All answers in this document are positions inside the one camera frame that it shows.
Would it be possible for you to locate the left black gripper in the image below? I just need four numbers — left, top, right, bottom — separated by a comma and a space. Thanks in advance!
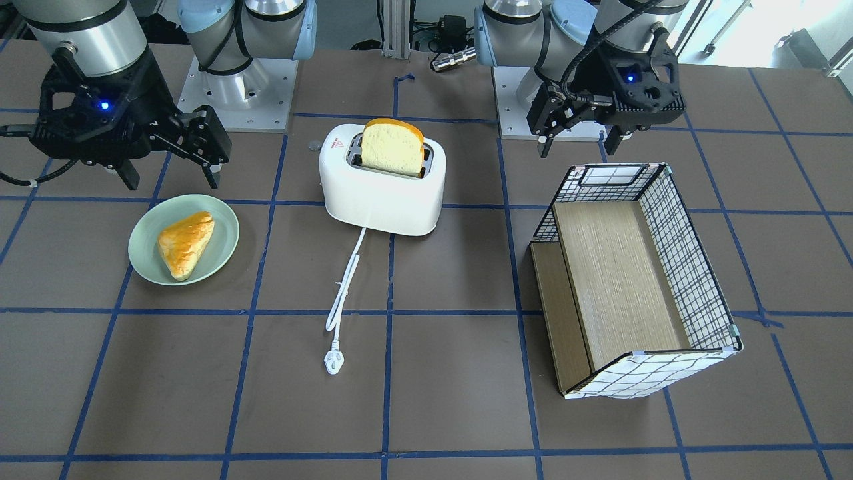
527, 28, 686, 159

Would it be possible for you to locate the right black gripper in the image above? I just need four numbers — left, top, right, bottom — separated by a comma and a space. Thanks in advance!
29, 46, 232, 191

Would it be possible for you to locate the white toaster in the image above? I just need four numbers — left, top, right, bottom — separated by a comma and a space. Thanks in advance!
318, 123, 446, 237

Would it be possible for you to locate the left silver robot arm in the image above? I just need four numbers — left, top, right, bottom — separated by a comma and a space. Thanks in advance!
474, 1, 686, 158

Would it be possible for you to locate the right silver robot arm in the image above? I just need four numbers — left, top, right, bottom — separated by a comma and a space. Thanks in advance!
2, 1, 317, 189

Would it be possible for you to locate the triangular golden pastry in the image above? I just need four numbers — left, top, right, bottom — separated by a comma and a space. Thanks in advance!
157, 211, 215, 281

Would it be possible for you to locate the green plate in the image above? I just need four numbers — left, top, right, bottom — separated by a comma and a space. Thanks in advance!
128, 194, 240, 285

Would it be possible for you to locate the silver metal cylinder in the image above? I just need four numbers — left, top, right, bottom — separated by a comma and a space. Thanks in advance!
429, 47, 477, 73

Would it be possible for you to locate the toast bread slice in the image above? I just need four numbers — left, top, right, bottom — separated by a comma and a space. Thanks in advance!
361, 118, 425, 177

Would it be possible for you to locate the wire grid wooden shelf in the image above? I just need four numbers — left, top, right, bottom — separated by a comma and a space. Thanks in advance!
530, 163, 744, 400

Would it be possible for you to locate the white toaster power cord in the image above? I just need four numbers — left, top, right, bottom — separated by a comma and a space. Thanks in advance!
323, 227, 368, 375

